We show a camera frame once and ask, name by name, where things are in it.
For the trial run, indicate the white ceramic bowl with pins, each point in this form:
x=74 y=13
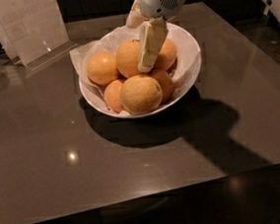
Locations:
x=191 y=59

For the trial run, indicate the front yellowish orange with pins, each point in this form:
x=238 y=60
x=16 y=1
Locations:
x=141 y=94

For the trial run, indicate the top centre orange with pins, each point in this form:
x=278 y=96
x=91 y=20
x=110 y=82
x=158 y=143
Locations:
x=127 y=58

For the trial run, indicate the white paper bowl liner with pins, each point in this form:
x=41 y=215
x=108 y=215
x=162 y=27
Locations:
x=85 y=55

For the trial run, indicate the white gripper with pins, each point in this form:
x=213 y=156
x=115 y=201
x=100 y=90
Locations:
x=159 y=0

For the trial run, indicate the lower right orange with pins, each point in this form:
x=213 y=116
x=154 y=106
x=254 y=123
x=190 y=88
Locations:
x=166 y=82

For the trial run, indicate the back right orange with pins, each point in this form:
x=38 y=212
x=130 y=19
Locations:
x=167 y=55

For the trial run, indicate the clear acrylic sign holder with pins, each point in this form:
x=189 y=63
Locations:
x=32 y=32

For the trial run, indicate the lower left orange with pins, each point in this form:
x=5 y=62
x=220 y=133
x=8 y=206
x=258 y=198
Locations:
x=112 y=95

